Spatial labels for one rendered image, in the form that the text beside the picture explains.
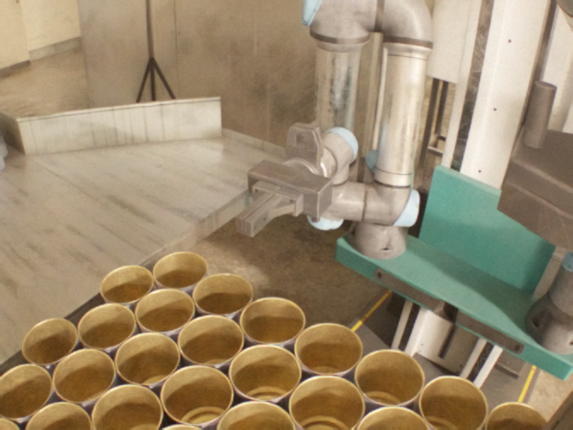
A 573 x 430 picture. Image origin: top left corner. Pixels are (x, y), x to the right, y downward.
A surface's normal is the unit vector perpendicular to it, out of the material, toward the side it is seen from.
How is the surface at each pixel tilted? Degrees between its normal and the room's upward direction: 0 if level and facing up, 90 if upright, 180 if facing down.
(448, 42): 90
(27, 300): 0
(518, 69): 90
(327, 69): 97
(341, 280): 0
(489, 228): 90
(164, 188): 0
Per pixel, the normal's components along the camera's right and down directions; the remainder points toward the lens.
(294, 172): 0.00, -0.83
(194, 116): 0.18, 0.57
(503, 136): -0.65, 0.42
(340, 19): -0.09, 0.67
